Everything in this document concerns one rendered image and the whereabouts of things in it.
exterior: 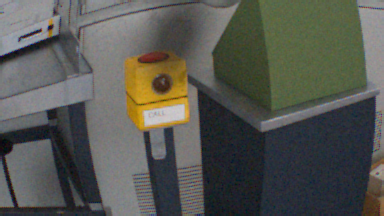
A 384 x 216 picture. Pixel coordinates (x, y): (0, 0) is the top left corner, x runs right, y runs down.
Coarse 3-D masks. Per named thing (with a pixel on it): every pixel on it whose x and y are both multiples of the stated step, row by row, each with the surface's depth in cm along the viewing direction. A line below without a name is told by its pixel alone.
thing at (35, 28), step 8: (56, 16) 185; (32, 24) 183; (40, 24) 184; (56, 24) 186; (16, 32) 181; (24, 32) 182; (32, 32) 183; (56, 32) 187; (0, 40) 179; (8, 40) 180; (16, 40) 182; (32, 40) 184; (0, 48) 180; (8, 48) 181; (16, 48) 182
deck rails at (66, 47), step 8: (64, 24) 177; (64, 32) 177; (72, 32) 163; (56, 40) 187; (64, 40) 177; (72, 40) 162; (56, 48) 178; (64, 48) 176; (72, 48) 162; (80, 48) 151; (56, 56) 171; (64, 56) 169; (72, 56) 162; (64, 64) 162; (72, 64) 161; (64, 72) 156; (72, 72) 155; (80, 72) 154
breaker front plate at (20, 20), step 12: (24, 0) 179; (36, 0) 181; (48, 0) 183; (12, 12) 178; (24, 12) 181; (36, 12) 183; (48, 12) 185; (0, 24) 178; (12, 24) 180; (24, 24) 182; (0, 36) 179
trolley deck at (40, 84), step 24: (24, 48) 190; (48, 48) 182; (0, 72) 169; (24, 72) 164; (48, 72) 160; (0, 96) 148; (24, 96) 149; (48, 96) 152; (72, 96) 154; (0, 120) 147
